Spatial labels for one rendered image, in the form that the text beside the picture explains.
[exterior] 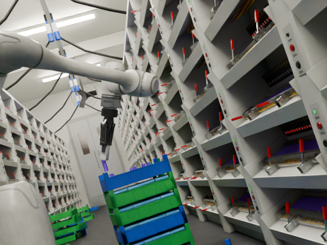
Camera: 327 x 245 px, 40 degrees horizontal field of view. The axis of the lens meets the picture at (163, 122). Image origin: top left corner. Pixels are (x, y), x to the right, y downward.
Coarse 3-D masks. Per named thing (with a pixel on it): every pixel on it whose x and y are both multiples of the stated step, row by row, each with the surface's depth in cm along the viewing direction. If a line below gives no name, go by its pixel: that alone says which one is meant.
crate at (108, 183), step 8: (168, 160) 203; (144, 168) 200; (152, 168) 201; (160, 168) 201; (168, 168) 202; (104, 176) 195; (112, 176) 195; (120, 176) 196; (128, 176) 197; (136, 176) 198; (144, 176) 199; (152, 176) 200; (104, 184) 200; (112, 184) 195; (120, 184) 196; (128, 184) 197
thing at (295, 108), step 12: (276, 84) 162; (264, 96) 172; (300, 96) 110; (240, 108) 170; (276, 108) 129; (288, 108) 120; (300, 108) 114; (240, 120) 170; (252, 120) 151; (264, 120) 139; (276, 120) 131; (288, 120) 124; (240, 132) 167; (252, 132) 156
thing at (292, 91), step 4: (292, 88) 123; (292, 92) 124; (296, 92) 123; (268, 100) 144; (272, 100) 139; (272, 104) 141; (252, 108) 162; (260, 108) 151; (264, 108) 149; (248, 112) 164
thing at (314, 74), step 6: (324, 60) 101; (318, 66) 101; (324, 66) 101; (306, 72) 100; (312, 72) 100; (318, 72) 101; (324, 72) 101; (312, 78) 100; (318, 78) 100; (324, 78) 100; (318, 84) 100; (324, 84) 100; (324, 90) 98; (324, 96) 100
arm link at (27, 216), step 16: (0, 192) 128; (16, 192) 128; (32, 192) 132; (0, 208) 126; (16, 208) 126; (32, 208) 128; (0, 224) 126; (16, 224) 125; (32, 224) 127; (48, 224) 131; (0, 240) 126; (16, 240) 125; (32, 240) 126; (48, 240) 129
